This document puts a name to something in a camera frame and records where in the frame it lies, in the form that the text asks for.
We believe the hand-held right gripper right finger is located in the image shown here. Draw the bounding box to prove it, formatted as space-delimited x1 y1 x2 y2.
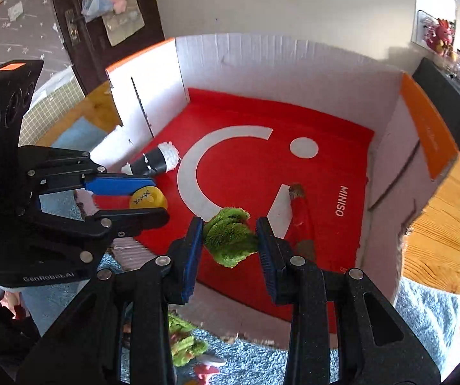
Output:
255 217 441 385

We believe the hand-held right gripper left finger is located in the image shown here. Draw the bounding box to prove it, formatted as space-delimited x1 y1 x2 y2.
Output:
15 217 204 385

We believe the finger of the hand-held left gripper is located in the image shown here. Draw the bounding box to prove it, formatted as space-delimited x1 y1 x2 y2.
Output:
17 146 158 199
33 206 170 267

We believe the yellow round lid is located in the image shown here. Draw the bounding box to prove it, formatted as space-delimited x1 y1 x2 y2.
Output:
129 186 168 210

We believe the green plush lettuce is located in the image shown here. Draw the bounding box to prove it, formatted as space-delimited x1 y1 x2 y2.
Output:
168 313 209 367
203 206 260 269

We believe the white and orange cardboard box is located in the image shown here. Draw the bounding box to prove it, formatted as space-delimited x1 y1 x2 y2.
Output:
89 34 460 349

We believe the black and white sushi plush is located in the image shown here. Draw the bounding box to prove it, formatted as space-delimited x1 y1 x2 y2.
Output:
122 140 180 177

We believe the red sausage toy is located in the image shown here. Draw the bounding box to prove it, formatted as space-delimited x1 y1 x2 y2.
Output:
286 184 317 263

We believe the white grid-pattern cloth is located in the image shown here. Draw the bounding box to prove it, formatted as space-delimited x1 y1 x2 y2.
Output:
17 66 87 145

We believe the grey star-printed cloth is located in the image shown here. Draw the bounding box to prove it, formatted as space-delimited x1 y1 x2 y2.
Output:
0 0 74 79

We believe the dark brown door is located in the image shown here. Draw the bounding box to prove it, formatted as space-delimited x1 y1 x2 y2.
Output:
47 0 166 95

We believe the red bag with white print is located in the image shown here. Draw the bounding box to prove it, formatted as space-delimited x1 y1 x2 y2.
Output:
94 87 376 335

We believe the clear plastic bag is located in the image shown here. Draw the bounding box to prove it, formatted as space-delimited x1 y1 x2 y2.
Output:
81 0 114 22

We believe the beige cloth pouch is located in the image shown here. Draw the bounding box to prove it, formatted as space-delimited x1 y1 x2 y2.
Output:
104 0 146 47

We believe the blue fluffy rug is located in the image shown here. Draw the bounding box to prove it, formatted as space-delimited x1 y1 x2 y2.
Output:
21 118 460 385

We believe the black cabinet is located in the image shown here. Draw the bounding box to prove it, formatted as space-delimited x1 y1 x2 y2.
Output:
412 57 460 161

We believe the red dragon figure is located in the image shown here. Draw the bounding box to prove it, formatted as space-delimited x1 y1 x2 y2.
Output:
424 18 455 55

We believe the metal door handle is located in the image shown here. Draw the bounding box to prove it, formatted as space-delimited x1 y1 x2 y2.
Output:
65 9 91 46

